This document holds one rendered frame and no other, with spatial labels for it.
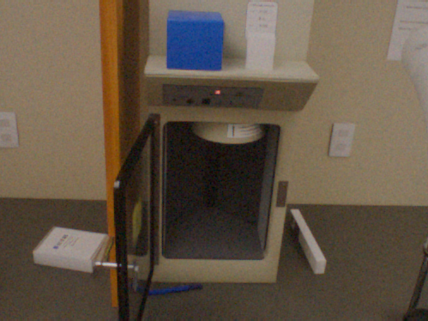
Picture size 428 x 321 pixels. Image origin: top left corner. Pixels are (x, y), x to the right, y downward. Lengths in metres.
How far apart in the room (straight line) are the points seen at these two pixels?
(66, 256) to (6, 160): 0.47
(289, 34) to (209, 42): 0.20
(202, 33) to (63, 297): 0.70
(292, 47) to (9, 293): 0.86
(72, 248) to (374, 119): 0.98
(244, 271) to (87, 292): 0.39
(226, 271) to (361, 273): 0.37
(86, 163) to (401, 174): 1.03
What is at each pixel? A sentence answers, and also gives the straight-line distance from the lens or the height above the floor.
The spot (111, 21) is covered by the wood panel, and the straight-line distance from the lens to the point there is 0.91.
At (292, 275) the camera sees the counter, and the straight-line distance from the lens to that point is 1.33.
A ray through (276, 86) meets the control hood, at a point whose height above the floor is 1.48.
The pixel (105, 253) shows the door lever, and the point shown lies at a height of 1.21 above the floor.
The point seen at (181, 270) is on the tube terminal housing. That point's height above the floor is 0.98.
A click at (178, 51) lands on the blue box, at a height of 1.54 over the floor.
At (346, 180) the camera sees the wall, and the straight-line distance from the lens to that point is 1.69.
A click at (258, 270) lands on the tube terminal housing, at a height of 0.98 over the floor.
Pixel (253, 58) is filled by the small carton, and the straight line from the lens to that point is 0.93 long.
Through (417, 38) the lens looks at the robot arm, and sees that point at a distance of 0.93.
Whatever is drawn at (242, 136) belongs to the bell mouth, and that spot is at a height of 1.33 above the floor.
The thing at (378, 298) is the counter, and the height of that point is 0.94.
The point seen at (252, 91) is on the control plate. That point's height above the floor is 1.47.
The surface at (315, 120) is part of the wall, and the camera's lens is 1.56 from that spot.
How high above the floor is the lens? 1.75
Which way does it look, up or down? 25 degrees down
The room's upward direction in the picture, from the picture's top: 4 degrees clockwise
